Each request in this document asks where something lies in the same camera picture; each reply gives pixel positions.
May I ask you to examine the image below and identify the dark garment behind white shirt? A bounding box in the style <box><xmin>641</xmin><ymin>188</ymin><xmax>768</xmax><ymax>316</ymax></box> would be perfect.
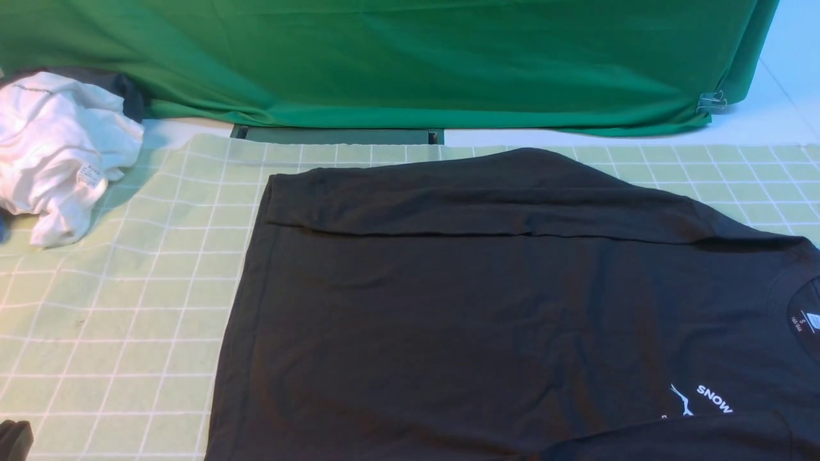
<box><xmin>1</xmin><ymin>65</ymin><xmax>146</xmax><ymax>124</ymax></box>

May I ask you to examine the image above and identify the light green checkered tablecloth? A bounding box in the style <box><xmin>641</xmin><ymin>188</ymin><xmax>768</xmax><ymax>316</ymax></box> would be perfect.
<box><xmin>0</xmin><ymin>133</ymin><xmax>820</xmax><ymax>461</ymax></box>

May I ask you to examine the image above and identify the green backdrop cloth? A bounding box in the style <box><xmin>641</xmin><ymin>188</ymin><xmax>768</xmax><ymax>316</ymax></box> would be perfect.
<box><xmin>1</xmin><ymin>1</ymin><xmax>778</xmax><ymax>138</ymax></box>

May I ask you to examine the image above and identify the crumpled white shirt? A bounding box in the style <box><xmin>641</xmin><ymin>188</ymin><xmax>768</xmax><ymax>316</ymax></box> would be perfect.
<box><xmin>1</xmin><ymin>71</ymin><xmax>145</xmax><ymax>248</ymax></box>

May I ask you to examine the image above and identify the dark gray long-sleeve top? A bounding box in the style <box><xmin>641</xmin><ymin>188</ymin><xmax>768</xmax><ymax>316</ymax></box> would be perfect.
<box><xmin>204</xmin><ymin>149</ymin><xmax>819</xmax><ymax>460</ymax></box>

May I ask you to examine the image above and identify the dark green metal bar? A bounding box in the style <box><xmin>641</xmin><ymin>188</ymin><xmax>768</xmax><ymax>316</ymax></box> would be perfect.
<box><xmin>229</xmin><ymin>124</ymin><xmax>445</xmax><ymax>145</ymax></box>

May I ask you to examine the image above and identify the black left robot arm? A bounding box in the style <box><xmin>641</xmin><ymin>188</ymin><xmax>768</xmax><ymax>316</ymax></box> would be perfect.
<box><xmin>0</xmin><ymin>419</ymin><xmax>33</xmax><ymax>461</ymax></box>

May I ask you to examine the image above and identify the silver binder clip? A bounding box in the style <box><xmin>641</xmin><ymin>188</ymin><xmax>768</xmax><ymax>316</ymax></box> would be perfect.
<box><xmin>695</xmin><ymin>90</ymin><xmax>728</xmax><ymax>114</ymax></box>

